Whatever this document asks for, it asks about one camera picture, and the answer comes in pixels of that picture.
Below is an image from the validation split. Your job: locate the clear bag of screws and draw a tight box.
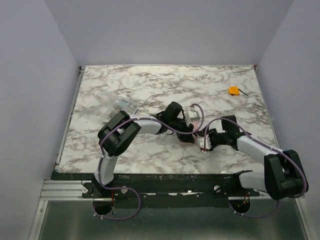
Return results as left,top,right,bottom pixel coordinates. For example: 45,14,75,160
106,96,139,119

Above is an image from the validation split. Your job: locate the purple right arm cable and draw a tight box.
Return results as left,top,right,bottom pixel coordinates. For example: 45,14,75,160
202,117,309,218

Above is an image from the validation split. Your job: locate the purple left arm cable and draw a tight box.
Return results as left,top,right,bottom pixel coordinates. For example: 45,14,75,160
92,104,204,221

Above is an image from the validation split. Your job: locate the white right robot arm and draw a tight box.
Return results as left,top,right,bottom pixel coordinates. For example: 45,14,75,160
201,115,309,200

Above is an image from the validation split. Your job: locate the aluminium frame rail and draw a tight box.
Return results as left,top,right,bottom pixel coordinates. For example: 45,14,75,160
27,65,86,240

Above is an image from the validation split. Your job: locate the pink folding umbrella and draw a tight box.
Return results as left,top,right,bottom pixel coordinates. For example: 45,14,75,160
176,121,202,145

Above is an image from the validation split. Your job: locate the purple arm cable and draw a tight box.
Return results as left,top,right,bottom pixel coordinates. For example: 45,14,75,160
202,117,309,218
92,104,204,221

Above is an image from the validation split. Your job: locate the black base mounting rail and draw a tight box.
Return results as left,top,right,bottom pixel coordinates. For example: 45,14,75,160
82,173,259,208

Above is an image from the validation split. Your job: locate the yellow tape measure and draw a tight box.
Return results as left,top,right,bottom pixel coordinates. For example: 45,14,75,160
228,86,249,97

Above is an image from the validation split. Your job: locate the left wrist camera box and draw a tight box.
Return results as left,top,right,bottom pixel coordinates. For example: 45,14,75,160
184,106,201,126

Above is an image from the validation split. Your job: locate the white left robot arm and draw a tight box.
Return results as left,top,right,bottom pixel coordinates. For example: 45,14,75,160
94,101,203,190

